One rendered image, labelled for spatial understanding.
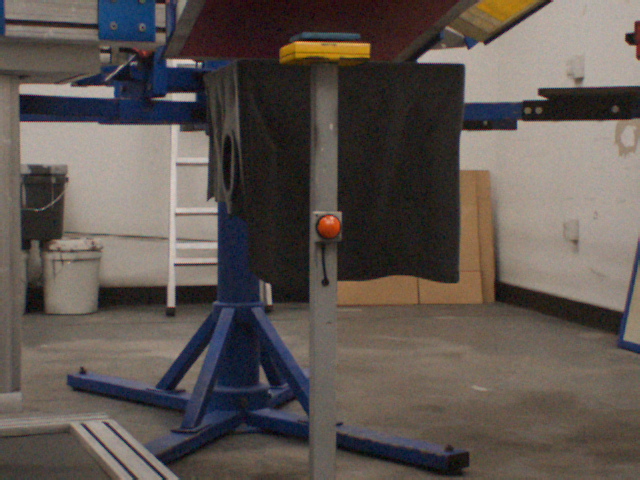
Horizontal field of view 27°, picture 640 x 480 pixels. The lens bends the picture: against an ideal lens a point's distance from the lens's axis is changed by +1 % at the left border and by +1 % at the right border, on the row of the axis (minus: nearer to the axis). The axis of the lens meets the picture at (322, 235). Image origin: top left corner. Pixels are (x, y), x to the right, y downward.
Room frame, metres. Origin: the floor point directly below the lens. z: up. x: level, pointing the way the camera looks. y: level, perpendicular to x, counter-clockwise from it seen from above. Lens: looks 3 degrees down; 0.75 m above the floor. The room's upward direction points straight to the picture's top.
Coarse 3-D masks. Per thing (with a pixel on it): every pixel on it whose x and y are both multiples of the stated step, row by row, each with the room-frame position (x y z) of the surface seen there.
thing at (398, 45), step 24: (336, 0) 2.72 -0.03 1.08; (360, 0) 2.72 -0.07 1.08; (384, 0) 2.73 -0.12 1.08; (408, 0) 2.73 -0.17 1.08; (432, 0) 2.74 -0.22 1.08; (456, 0) 2.75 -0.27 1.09; (336, 24) 2.90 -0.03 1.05; (360, 24) 2.91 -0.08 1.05; (384, 24) 2.91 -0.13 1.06; (408, 24) 2.92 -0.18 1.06; (432, 24) 2.93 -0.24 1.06; (384, 48) 3.12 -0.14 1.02
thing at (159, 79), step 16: (144, 64) 3.60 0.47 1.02; (160, 64) 3.59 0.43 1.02; (112, 80) 3.94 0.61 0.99; (128, 80) 3.65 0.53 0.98; (144, 80) 3.60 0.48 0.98; (160, 80) 3.59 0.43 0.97; (176, 80) 3.69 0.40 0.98; (192, 80) 3.73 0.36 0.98; (128, 96) 3.66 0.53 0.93; (144, 96) 3.61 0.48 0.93; (160, 96) 3.60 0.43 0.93
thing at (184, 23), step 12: (180, 0) 2.79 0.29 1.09; (192, 0) 2.69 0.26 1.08; (204, 0) 2.69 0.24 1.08; (468, 0) 2.75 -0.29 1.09; (180, 12) 2.79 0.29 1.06; (192, 12) 2.77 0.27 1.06; (456, 12) 2.84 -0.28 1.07; (180, 24) 2.86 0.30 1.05; (192, 24) 2.87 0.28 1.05; (444, 24) 2.93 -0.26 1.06; (180, 36) 2.96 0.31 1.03; (420, 36) 3.02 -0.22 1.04; (432, 36) 3.03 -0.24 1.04; (168, 48) 3.06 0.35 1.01; (180, 48) 3.07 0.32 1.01; (408, 48) 3.13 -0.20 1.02; (420, 48) 3.13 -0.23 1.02; (204, 60) 3.18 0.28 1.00; (216, 60) 3.19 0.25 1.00; (228, 60) 3.19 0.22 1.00; (396, 60) 3.24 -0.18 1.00
